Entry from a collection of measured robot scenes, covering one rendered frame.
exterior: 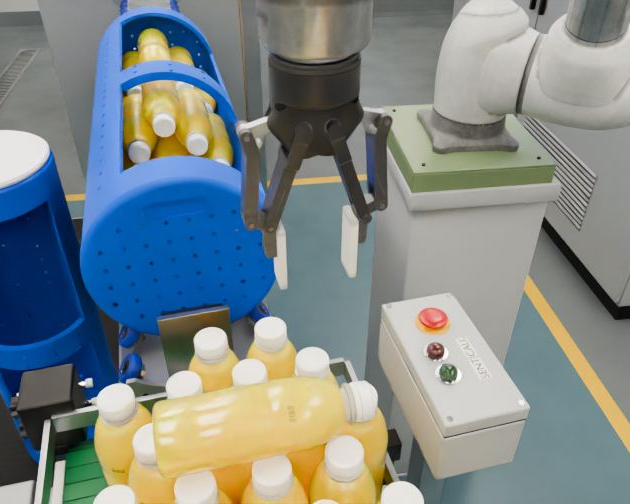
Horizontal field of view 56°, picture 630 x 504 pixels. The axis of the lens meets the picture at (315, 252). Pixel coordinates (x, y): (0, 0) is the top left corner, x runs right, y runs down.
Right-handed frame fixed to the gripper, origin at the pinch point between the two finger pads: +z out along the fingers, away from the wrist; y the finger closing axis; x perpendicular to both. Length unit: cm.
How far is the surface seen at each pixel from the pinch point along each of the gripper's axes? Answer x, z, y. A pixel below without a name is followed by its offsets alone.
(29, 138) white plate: -86, 23, 42
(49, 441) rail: -7.1, 28.7, 33.0
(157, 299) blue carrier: -23.7, 22.4, 17.7
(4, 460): -72, 111, 71
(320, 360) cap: 0.3, 15.5, -0.5
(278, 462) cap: 12.2, 15.4, 6.9
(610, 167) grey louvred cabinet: -117, 73, -146
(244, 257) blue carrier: -23.7, 17.2, 4.4
